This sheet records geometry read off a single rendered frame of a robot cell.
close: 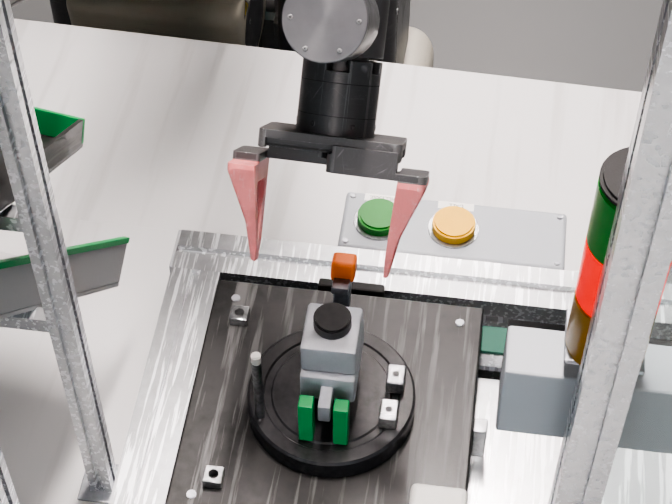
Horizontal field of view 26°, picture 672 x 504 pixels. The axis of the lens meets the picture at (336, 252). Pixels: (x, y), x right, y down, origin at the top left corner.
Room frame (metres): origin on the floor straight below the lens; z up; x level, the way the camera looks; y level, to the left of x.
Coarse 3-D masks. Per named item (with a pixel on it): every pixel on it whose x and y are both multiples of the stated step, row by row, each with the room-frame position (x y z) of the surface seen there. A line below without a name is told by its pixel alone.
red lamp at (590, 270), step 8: (584, 248) 0.53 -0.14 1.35; (584, 256) 0.53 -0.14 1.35; (592, 256) 0.52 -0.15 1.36; (584, 264) 0.52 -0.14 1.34; (592, 264) 0.52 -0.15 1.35; (600, 264) 0.51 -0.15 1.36; (584, 272) 0.52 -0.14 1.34; (592, 272) 0.52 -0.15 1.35; (600, 272) 0.51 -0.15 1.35; (584, 280) 0.52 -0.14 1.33; (592, 280) 0.51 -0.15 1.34; (576, 288) 0.53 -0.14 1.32; (584, 288) 0.52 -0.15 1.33; (592, 288) 0.51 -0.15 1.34; (576, 296) 0.53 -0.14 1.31; (584, 296) 0.52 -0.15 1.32; (592, 296) 0.51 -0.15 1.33; (584, 304) 0.52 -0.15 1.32; (592, 304) 0.51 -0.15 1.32
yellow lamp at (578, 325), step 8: (576, 304) 0.52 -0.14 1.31; (576, 312) 0.52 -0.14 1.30; (584, 312) 0.52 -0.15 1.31; (576, 320) 0.52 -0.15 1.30; (584, 320) 0.51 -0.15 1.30; (568, 328) 0.53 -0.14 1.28; (576, 328) 0.52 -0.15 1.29; (584, 328) 0.51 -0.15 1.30; (568, 336) 0.53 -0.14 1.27; (576, 336) 0.52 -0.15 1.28; (584, 336) 0.51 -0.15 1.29; (568, 344) 0.52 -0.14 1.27; (576, 344) 0.52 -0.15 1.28; (584, 344) 0.51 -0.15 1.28; (576, 352) 0.51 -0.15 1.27; (576, 360) 0.51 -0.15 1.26
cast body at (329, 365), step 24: (312, 312) 0.68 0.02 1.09; (336, 312) 0.68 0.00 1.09; (360, 312) 0.68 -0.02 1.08; (312, 336) 0.66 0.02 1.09; (336, 336) 0.66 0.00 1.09; (360, 336) 0.67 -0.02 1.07; (312, 360) 0.65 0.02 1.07; (336, 360) 0.64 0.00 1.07; (360, 360) 0.67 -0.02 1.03; (312, 384) 0.64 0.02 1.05; (336, 384) 0.64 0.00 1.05
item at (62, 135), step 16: (48, 112) 0.78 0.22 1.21; (48, 128) 0.77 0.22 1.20; (64, 128) 0.77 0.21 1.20; (80, 128) 0.77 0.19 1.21; (48, 144) 0.72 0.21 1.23; (64, 144) 0.74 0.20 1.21; (80, 144) 0.76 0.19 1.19; (0, 160) 0.67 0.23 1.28; (48, 160) 0.72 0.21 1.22; (64, 160) 0.74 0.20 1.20; (0, 176) 0.66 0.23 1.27; (0, 192) 0.66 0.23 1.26; (0, 208) 0.65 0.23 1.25
